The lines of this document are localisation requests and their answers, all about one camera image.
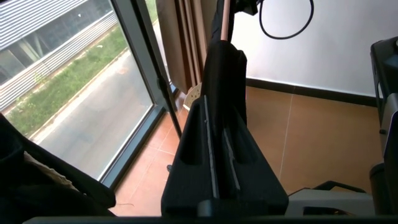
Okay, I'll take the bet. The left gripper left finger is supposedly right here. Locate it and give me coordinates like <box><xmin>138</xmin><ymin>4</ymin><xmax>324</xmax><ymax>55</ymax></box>
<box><xmin>160</xmin><ymin>95</ymin><xmax>221</xmax><ymax>218</ymax></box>

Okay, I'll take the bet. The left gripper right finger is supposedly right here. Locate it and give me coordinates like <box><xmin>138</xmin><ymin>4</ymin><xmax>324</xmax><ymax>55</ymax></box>
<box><xmin>221</xmin><ymin>107</ymin><xmax>290</xmax><ymax>218</ymax></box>

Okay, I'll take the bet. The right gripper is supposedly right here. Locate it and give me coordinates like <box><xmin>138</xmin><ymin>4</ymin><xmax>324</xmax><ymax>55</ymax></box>
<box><xmin>233</xmin><ymin>0</ymin><xmax>259</xmax><ymax>16</ymax></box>

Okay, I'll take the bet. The pink clothes hanger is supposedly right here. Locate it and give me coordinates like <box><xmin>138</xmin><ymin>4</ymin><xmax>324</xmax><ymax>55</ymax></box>
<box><xmin>220</xmin><ymin>0</ymin><xmax>232</xmax><ymax>42</ymax></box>

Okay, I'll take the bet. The black garment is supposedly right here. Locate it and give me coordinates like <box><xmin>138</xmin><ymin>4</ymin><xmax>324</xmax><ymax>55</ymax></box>
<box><xmin>200</xmin><ymin>0</ymin><xmax>249</xmax><ymax>200</ymax></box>

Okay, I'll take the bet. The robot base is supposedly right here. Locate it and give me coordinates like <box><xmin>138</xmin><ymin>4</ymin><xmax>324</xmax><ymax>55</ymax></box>
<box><xmin>284</xmin><ymin>35</ymin><xmax>398</xmax><ymax>218</ymax></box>

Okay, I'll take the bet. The white laundry basket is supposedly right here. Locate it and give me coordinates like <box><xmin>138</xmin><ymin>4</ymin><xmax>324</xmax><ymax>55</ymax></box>
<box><xmin>182</xmin><ymin>82</ymin><xmax>203</xmax><ymax>112</ymax></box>

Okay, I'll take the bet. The black clothes rack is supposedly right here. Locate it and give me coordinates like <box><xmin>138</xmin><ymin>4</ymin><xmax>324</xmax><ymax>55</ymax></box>
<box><xmin>130</xmin><ymin>0</ymin><xmax>183</xmax><ymax>173</ymax></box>

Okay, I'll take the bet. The beige curtain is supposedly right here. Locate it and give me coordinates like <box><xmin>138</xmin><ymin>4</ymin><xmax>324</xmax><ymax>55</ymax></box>
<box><xmin>155</xmin><ymin>0</ymin><xmax>218</xmax><ymax>95</ymax></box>

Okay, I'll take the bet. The black cable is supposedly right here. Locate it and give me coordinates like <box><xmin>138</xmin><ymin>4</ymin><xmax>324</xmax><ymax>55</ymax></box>
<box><xmin>258</xmin><ymin>0</ymin><xmax>315</xmax><ymax>40</ymax></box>

